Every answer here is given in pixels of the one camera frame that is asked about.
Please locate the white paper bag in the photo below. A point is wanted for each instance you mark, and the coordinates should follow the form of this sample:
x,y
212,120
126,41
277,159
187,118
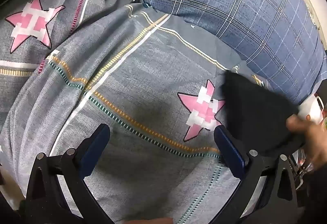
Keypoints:
x,y
310,106

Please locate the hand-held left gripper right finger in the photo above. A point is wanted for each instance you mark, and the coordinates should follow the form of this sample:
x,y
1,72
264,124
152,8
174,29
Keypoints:
x,y
230,152

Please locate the person's right hand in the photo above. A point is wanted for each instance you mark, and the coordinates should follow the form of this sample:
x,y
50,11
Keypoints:
x,y
315,142

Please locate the grey star-printed bed sheet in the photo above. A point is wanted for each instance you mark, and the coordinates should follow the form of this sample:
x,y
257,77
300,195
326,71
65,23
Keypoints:
x,y
140,86

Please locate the black pants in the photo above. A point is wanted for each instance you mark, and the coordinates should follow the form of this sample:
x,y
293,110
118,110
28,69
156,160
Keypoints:
x,y
255,111

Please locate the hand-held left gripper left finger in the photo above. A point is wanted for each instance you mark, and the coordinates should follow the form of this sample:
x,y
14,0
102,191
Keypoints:
x,y
94,152

